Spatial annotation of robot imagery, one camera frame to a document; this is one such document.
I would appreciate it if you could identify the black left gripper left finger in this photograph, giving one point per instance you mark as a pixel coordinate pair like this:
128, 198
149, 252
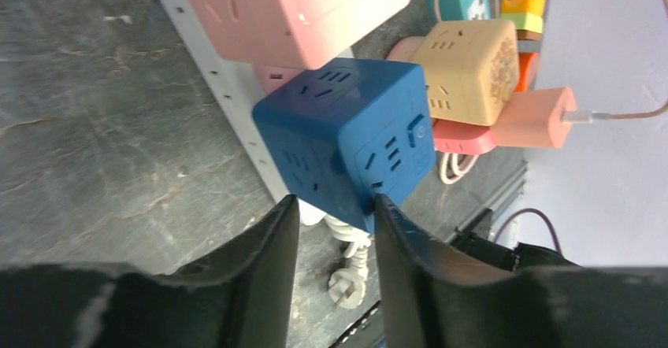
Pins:
238, 295

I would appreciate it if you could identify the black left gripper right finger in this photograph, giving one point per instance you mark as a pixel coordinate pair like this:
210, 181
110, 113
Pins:
433, 295

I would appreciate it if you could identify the blue cube socket adapter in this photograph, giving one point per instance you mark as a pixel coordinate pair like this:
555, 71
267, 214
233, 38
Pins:
346, 132

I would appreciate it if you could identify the white power strip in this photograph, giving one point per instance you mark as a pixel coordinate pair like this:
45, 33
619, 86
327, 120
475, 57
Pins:
235, 86

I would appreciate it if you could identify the beige cube socket adapter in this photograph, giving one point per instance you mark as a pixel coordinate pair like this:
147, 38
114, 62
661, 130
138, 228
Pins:
471, 69

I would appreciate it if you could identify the pink cube socket adapter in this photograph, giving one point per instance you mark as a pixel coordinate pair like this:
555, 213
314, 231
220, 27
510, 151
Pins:
304, 34

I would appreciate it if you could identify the pink round socket base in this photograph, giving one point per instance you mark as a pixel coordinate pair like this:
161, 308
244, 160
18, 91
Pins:
449, 136

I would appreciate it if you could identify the orange round plug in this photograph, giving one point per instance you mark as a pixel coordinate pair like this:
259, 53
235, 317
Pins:
529, 64

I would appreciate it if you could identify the salmon pink charger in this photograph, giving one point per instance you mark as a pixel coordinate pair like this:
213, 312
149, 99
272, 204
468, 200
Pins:
533, 119

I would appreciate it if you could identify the yellow green toy block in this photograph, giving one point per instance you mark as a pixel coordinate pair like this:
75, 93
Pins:
527, 16

